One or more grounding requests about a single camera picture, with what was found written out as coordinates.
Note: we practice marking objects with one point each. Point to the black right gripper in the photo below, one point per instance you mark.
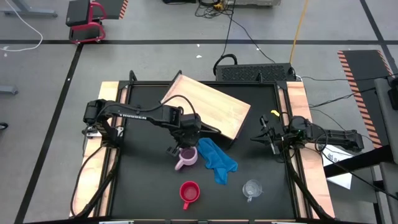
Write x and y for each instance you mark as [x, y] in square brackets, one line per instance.
[275, 133]

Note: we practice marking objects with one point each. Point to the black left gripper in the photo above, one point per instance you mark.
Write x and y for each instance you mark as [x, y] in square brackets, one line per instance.
[186, 130]

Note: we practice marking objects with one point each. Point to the pink ribbed mug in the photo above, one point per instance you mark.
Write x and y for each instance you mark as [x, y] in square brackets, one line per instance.
[188, 155]

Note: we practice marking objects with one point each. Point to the clear glass mug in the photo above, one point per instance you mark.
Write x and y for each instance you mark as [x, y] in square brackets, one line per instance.
[252, 188]

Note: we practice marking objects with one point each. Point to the red plastic mug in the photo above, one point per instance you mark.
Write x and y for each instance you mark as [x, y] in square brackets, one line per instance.
[189, 193]

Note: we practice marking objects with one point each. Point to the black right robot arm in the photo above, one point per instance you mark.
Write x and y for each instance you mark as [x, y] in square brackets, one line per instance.
[339, 137]

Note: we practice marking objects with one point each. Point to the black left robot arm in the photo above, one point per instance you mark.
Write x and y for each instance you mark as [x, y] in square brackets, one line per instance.
[130, 115]

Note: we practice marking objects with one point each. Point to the wooden shelf with black legs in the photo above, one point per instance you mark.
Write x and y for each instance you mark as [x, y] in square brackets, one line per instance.
[208, 105]

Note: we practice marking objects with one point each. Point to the yellow tag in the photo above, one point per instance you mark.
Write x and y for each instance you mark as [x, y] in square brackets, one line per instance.
[275, 112]

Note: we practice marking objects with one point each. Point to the blue microfibre cloth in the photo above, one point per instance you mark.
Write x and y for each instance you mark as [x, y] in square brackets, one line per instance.
[216, 158]

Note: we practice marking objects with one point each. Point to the white paper sheet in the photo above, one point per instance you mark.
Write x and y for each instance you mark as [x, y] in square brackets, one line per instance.
[342, 180]

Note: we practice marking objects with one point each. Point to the black metal beam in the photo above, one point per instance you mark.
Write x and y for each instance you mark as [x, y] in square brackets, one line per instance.
[357, 161]

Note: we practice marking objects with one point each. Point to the large hazard striped black mat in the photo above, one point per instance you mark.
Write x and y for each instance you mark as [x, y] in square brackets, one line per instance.
[363, 81]

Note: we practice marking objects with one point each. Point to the small hazard striped black mat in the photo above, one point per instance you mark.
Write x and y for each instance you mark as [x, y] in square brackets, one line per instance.
[113, 7]

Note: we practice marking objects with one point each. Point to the red and black cart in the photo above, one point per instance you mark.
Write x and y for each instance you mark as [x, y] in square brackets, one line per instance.
[85, 23]

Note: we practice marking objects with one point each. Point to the grey metal table foot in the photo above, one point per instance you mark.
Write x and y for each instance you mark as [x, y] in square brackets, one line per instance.
[7, 90]
[28, 12]

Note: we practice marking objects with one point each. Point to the black table frame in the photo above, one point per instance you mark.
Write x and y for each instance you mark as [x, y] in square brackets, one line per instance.
[202, 83]

